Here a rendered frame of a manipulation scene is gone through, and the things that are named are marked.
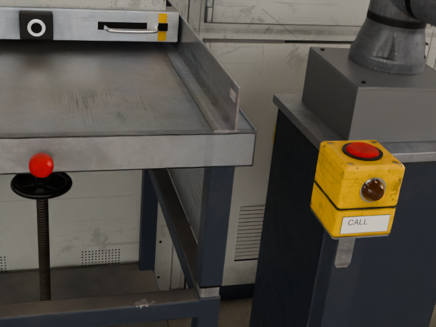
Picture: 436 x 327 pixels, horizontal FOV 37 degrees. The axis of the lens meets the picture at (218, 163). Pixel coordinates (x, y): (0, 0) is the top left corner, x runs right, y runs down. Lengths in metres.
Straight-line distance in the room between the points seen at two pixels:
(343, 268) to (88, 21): 0.70
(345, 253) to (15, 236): 1.11
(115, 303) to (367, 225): 0.48
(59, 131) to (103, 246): 0.92
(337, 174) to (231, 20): 0.88
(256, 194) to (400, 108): 0.68
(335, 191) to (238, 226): 1.08
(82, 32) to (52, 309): 0.52
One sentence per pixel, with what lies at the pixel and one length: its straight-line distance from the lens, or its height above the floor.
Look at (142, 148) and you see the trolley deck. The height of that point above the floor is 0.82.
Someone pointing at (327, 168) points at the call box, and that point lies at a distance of 0.82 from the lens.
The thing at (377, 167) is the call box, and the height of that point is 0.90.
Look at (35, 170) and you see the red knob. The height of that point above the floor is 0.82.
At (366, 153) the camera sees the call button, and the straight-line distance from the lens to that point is 0.81.
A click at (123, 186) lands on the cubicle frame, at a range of 1.74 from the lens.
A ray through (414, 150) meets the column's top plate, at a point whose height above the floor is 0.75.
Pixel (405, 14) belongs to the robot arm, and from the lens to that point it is 1.30.
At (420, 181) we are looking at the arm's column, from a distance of 1.31.
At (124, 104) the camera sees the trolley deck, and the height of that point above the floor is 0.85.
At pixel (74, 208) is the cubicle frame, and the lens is 1.76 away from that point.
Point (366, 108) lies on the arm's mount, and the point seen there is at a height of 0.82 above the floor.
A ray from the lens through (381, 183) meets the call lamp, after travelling 0.80.
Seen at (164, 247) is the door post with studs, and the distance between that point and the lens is 1.86.
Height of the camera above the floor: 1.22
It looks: 26 degrees down
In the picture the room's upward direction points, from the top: 5 degrees clockwise
